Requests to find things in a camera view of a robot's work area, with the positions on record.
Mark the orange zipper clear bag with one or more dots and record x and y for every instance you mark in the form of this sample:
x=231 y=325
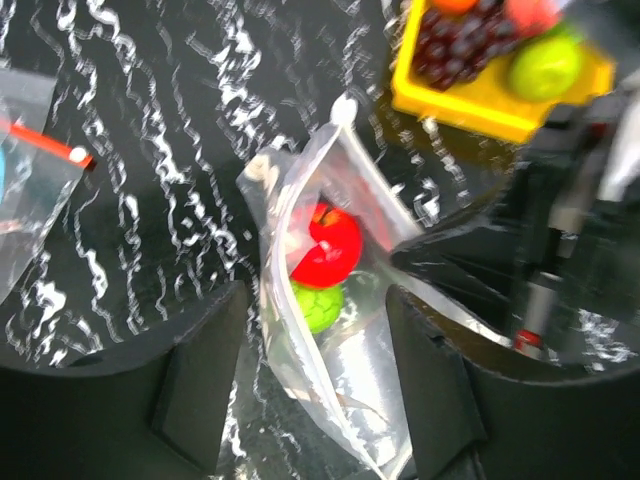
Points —
x=38 y=173

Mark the pink peach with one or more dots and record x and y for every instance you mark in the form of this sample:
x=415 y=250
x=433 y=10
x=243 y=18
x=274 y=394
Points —
x=532 y=17

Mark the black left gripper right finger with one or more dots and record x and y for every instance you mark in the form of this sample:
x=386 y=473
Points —
x=478 y=410

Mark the yellow plastic fruit tray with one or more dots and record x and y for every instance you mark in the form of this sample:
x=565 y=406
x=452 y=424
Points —
x=486 y=105

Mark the bright red apple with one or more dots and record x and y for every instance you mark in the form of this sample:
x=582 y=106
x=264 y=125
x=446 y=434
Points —
x=337 y=248

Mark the dark purple grape bunch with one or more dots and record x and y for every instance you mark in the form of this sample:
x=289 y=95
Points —
x=456 y=49

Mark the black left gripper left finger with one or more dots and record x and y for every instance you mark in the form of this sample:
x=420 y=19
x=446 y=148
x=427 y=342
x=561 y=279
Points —
x=152 y=407

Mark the orange fruit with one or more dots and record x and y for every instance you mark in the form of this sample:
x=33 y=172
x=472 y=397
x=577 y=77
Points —
x=454 y=7

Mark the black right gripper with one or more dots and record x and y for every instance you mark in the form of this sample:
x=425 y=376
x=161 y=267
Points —
x=562 y=238

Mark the clear zip top bag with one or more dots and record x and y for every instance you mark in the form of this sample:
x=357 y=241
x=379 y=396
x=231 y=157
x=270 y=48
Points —
x=344 y=377

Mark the wrinkled green round fruit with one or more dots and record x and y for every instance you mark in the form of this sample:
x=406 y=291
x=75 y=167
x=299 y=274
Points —
x=320 y=307

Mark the smooth green apple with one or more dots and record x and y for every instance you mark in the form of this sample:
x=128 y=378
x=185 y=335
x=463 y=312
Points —
x=545 y=68

